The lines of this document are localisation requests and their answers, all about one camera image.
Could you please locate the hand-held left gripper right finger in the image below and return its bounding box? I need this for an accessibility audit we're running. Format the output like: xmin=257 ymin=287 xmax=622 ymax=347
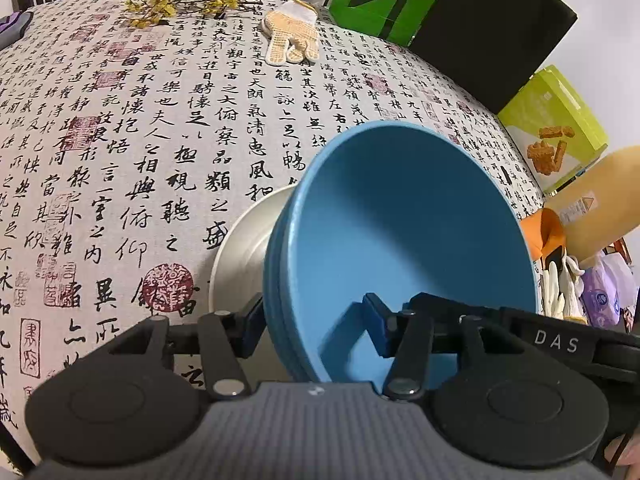
xmin=362 ymin=292 xmax=497 ymax=402

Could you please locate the yellow-green snack box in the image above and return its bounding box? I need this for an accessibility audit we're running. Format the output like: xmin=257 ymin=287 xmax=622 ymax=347
xmin=497 ymin=65 xmax=610 ymax=195

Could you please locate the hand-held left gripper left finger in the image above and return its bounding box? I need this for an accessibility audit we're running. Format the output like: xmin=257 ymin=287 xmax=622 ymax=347
xmin=101 ymin=291 xmax=267 ymax=402

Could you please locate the black paper bag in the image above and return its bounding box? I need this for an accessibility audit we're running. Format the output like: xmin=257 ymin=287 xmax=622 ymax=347
xmin=410 ymin=0 xmax=579 ymax=116

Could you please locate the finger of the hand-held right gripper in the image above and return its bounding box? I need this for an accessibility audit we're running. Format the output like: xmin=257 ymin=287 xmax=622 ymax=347
xmin=410 ymin=292 xmax=504 ymax=327

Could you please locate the person's right hand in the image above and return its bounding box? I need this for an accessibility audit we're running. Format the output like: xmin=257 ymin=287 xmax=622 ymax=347
xmin=606 ymin=424 xmax=640 ymax=478

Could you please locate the cream round plate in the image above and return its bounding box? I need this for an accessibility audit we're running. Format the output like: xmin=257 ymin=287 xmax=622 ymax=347
xmin=210 ymin=185 xmax=297 ymax=312

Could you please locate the beige thermos jug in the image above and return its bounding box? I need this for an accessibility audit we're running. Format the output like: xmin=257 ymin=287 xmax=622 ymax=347
xmin=542 ymin=146 xmax=640 ymax=257

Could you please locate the white rubber glove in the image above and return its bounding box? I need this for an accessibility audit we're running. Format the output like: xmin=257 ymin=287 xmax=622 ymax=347
xmin=541 ymin=255 xmax=587 ymax=322

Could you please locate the white yellow-dotted knit glove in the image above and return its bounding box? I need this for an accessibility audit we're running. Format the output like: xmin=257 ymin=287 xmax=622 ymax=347
xmin=262 ymin=0 xmax=320 ymax=67

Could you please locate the grey purple glove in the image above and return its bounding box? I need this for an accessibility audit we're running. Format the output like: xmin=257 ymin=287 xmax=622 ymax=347
xmin=0 ymin=10 xmax=35 ymax=49

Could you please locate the purple tissue pack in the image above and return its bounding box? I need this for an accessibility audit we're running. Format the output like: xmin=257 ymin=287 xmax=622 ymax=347
xmin=581 ymin=254 xmax=639 ymax=332

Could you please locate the calligraphy print tablecloth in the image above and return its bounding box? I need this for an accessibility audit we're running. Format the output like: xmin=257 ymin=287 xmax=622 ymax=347
xmin=0 ymin=0 xmax=548 ymax=463

